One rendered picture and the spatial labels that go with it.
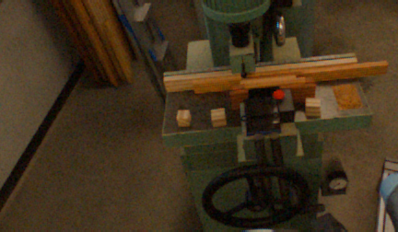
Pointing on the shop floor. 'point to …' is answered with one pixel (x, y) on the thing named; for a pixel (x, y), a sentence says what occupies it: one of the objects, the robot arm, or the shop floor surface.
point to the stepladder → (150, 52)
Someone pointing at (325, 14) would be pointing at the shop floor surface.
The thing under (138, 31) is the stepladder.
